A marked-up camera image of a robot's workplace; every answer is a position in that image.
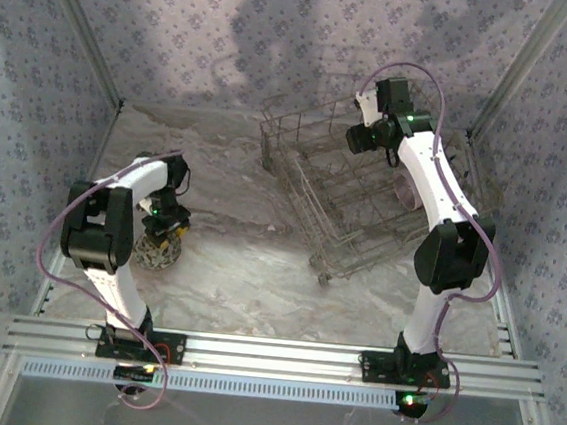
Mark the dark speckled patterned bowl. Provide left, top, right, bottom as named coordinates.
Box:
left=131, top=230, right=186, bottom=274

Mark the lavender bowl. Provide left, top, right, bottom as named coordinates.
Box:
left=389, top=175, right=426, bottom=212

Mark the grey wire dish rack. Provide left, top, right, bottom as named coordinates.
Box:
left=244, top=62, right=518, bottom=302

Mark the control board with LED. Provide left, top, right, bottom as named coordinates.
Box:
left=113, top=361, right=157, bottom=385
left=393, top=389, right=432, bottom=419

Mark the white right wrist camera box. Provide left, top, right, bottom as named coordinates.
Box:
left=350, top=81, right=386, bottom=129

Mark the aluminium table side rail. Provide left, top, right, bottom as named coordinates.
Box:
left=29, top=97, right=127, bottom=325
left=444, top=134, right=543, bottom=361

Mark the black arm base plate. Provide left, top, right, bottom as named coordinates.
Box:
left=94, top=324, right=188, bottom=367
left=357, top=348, right=453, bottom=390

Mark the aluminium corner post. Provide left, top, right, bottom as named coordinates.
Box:
left=22, top=0, right=136, bottom=113
left=465, top=0, right=567, bottom=150

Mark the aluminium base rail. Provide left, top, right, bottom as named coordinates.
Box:
left=2, top=310, right=550, bottom=406

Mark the white slotted cable duct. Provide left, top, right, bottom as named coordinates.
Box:
left=20, top=353, right=406, bottom=414

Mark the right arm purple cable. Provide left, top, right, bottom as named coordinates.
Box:
left=326, top=58, right=523, bottom=425

